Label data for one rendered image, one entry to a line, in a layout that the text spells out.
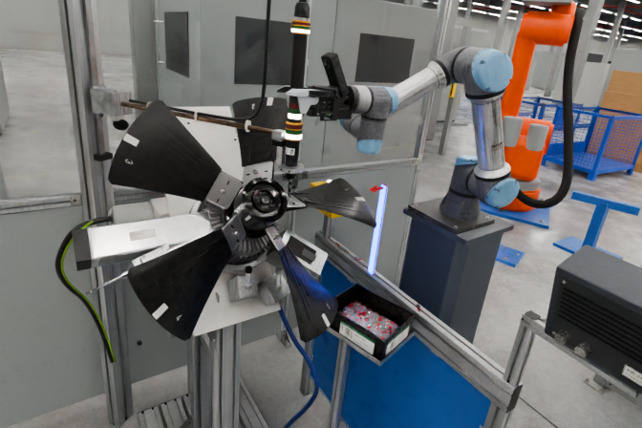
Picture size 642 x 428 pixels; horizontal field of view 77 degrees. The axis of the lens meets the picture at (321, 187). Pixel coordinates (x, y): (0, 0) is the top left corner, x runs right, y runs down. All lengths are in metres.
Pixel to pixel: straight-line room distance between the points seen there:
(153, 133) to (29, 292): 1.00
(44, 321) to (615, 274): 1.83
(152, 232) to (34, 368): 1.09
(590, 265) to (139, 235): 0.99
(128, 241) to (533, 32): 4.41
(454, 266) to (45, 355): 1.62
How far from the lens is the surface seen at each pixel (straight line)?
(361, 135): 1.18
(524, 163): 4.80
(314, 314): 1.03
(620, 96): 8.91
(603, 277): 0.94
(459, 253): 1.56
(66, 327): 1.96
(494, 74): 1.29
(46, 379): 2.11
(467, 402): 1.32
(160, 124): 1.03
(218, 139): 1.36
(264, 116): 1.19
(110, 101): 1.37
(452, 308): 1.68
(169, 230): 1.09
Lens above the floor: 1.60
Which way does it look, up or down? 20 degrees down
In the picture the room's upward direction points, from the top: 6 degrees clockwise
